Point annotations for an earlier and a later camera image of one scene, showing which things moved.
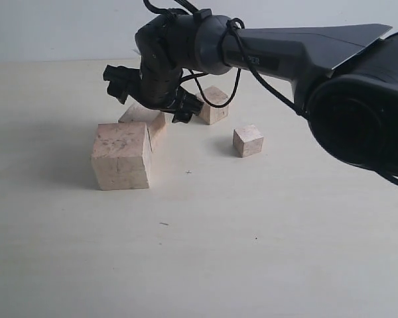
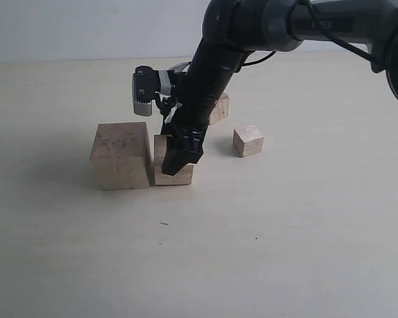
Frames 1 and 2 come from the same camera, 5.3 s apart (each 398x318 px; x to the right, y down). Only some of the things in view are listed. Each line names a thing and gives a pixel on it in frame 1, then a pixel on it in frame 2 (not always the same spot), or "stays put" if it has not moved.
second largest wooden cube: [155, 121] -> [183, 177]
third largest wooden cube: [211, 114] stays put
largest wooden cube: [121, 156] stays put
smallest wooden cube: [247, 140] stays put
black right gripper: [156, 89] -> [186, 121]
